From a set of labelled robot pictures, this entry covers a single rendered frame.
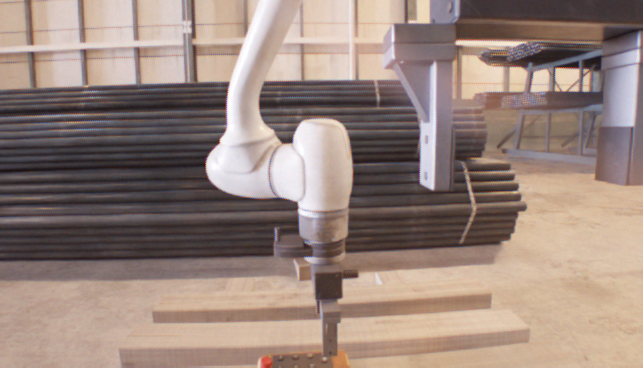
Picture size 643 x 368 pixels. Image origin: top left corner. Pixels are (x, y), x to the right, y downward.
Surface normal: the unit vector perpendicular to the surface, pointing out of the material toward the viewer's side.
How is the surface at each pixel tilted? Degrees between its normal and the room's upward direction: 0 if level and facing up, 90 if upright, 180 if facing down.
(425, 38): 90
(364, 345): 90
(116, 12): 90
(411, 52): 90
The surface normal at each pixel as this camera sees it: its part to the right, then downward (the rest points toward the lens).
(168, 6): 0.07, 0.11
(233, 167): -0.40, 0.22
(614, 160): -1.00, 0.02
